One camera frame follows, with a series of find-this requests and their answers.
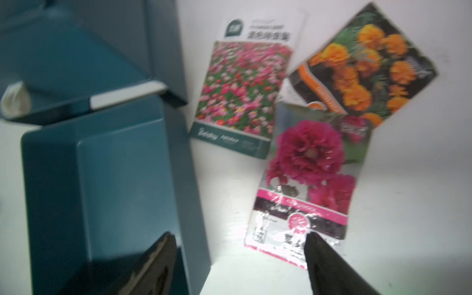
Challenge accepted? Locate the teal drawer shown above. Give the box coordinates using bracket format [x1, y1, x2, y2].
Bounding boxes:
[1, 10, 167, 125]
[21, 95, 211, 295]

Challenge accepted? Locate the magenta peony seed bag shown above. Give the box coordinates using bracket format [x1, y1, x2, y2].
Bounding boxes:
[244, 104, 372, 268]

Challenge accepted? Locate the pink mixed flower seed bag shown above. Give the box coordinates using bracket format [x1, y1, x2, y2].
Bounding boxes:
[190, 9, 307, 159]

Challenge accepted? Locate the orange marigold seed bag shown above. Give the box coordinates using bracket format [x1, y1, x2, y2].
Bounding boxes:
[279, 2, 438, 126]

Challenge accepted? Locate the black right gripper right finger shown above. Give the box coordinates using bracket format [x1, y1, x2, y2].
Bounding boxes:
[304, 232, 379, 295]

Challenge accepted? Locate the teal three-drawer cabinet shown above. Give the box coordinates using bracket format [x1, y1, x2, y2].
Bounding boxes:
[1, 1, 211, 295]

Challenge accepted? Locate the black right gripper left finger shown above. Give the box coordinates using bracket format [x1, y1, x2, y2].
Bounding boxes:
[110, 232, 177, 295]

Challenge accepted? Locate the teal bottom drawer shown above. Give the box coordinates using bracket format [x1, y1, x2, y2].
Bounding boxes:
[21, 95, 211, 295]

